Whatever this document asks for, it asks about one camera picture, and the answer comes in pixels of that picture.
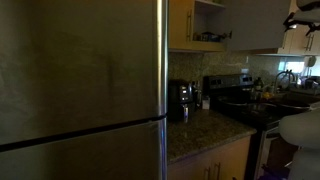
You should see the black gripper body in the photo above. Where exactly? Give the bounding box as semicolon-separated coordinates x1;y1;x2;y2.
283;12;320;36

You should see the wooden cabinet door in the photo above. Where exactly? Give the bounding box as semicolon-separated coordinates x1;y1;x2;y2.
226;0;291;51
168;0;194;50

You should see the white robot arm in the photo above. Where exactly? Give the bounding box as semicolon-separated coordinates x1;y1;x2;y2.
279;0;320;180

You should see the kitchen sink faucet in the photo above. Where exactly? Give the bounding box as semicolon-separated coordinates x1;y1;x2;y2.
275;70;295;90

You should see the lower wooden base cabinet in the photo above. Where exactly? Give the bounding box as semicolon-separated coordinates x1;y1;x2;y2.
168;137;250;180

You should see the black electric stove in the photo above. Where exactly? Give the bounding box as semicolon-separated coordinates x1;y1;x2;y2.
203;74;310;180

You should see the small white container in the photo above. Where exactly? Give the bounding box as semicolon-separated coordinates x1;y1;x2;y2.
202;96;210;110

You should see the dark glass bottle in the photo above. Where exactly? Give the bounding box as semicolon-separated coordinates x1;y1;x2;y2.
195;81;202;109

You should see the black air fryer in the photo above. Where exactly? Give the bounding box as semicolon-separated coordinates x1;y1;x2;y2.
168;79;194;123

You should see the stainless steel refrigerator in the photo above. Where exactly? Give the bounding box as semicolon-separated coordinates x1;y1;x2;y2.
0;0;168;180

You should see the left steel cabinet handle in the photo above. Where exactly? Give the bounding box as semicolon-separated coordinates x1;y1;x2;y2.
186;9;192;42

